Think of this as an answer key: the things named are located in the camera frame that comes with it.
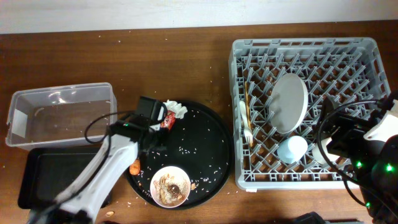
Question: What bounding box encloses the red snack wrapper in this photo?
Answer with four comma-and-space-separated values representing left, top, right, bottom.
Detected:
160, 111, 176, 131

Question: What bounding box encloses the orange carrot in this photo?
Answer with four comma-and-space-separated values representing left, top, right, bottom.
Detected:
129, 159, 141, 175

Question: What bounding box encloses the white paper cup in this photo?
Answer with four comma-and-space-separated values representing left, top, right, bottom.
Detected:
312, 137, 339, 165

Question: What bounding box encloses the white napkin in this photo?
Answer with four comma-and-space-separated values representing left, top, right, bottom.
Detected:
164, 100, 188, 119

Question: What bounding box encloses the grey round plate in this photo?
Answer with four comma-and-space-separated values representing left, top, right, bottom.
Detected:
268, 73, 308, 134

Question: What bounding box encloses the white bowl with leftovers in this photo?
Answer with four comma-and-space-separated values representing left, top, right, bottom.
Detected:
150, 166, 191, 208

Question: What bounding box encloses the light blue cup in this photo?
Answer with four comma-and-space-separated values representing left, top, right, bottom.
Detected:
277, 136, 308, 164

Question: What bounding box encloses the white plastic fork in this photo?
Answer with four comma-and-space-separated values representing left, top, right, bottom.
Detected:
239, 100, 253, 146

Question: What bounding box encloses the wooden chopstick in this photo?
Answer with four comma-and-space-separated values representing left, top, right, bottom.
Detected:
244, 82, 253, 147

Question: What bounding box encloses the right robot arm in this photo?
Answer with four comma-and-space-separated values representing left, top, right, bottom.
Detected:
316, 94, 397, 223

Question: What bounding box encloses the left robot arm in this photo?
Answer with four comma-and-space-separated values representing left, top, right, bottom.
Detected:
27, 96, 167, 223

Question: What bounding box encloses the grey plastic dishwasher rack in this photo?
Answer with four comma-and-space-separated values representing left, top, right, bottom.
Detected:
228, 37, 391, 192

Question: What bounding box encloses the round black serving tray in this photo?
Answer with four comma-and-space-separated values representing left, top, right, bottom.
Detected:
124, 100, 234, 210

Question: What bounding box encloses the clear plastic bin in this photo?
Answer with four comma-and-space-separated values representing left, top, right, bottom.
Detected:
5, 82, 117, 151

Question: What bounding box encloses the nut shell on table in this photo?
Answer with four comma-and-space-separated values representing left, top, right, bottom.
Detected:
106, 211, 114, 217

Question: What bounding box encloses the black rectangular tray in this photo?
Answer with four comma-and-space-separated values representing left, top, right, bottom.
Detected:
17, 146, 99, 209

